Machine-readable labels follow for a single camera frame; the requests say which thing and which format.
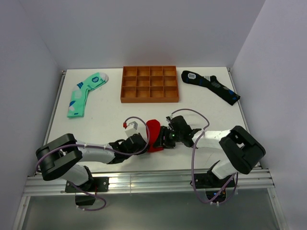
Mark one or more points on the orange compartment tray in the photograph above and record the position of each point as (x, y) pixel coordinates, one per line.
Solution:
(149, 84)

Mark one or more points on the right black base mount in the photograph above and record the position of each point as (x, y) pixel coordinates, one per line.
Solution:
(225, 188)

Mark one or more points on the aluminium front rail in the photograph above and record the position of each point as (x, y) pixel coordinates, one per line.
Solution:
(145, 182)

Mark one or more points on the black blue sports sock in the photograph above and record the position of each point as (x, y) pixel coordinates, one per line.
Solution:
(211, 83)

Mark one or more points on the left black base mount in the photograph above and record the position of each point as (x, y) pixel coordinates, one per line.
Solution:
(87, 194)

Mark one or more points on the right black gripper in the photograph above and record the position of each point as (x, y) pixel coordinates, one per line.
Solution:
(165, 132)

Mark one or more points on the mint green patterned sock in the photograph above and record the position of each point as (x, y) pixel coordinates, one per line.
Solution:
(80, 93)

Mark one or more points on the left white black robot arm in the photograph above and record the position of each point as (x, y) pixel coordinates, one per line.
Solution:
(61, 157)

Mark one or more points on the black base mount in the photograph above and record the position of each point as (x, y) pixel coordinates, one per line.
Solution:
(225, 188)
(87, 194)

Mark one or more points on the red santa sock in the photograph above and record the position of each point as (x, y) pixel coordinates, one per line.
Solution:
(153, 133)

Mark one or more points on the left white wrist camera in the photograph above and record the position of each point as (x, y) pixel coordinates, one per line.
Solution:
(130, 128)

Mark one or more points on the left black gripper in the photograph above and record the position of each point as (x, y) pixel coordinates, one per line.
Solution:
(142, 145)

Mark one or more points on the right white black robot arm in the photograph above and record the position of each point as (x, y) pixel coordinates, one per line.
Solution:
(243, 152)

